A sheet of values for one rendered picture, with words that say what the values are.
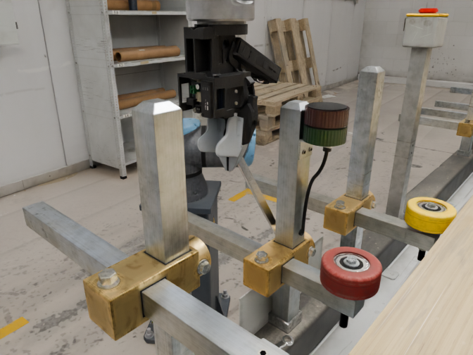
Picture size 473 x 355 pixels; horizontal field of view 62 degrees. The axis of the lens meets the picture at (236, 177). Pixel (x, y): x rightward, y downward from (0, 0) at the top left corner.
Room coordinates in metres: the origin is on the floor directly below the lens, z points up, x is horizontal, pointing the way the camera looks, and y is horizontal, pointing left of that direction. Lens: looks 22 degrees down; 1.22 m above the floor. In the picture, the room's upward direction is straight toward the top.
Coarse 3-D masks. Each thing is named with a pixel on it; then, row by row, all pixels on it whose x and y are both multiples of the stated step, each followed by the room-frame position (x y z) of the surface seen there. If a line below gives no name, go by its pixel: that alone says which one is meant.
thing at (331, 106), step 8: (312, 104) 0.54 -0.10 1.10; (320, 104) 0.54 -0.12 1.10; (328, 104) 0.54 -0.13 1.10; (336, 104) 0.54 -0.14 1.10; (320, 128) 0.51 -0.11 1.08; (328, 128) 0.51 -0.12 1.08; (336, 128) 0.51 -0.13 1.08; (304, 144) 0.55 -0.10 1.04; (312, 144) 0.52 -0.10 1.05; (304, 152) 0.54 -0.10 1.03; (328, 152) 0.53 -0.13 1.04; (320, 168) 0.54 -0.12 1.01; (312, 184) 0.55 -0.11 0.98; (304, 208) 0.55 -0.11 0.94; (304, 216) 0.55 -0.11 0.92; (304, 224) 0.55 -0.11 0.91
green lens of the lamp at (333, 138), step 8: (304, 128) 0.53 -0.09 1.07; (312, 128) 0.52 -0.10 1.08; (344, 128) 0.52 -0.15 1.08; (304, 136) 0.53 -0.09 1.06; (312, 136) 0.52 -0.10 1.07; (320, 136) 0.51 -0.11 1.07; (328, 136) 0.51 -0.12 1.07; (336, 136) 0.51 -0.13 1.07; (344, 136) 0.52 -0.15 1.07; (320, 144) 0.51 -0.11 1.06; (328, 144) 0.51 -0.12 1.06; (336, 144) 0.51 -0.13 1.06
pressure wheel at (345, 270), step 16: (336, 256) 0.47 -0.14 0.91; (352, 256) 0.46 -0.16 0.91; (368, 256) 0.47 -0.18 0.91; (320, 272) 0.46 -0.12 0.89; (336, 272) 0.43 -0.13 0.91; (352, 272) 0.43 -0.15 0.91; (368, 272) 0.43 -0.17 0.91; (336, 288) 0.42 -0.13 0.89; (352, 288) 0.41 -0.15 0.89; (368, 288) 0.42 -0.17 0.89
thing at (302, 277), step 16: (192, 224) 0.64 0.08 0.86; (208, 224) 0.64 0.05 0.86; (208, 240) 0.62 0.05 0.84; (224, 240) 0.59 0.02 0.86; (240, 240) 0.58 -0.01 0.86; (240, 256) 0.57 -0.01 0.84; (288, 272) 0.50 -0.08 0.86; (304, 272) 0.49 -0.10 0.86; (304, 288) 0.48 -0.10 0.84; (320, 288) 0.47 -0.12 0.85; (336, 304) 0.45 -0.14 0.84; (352, 304) 0.43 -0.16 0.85
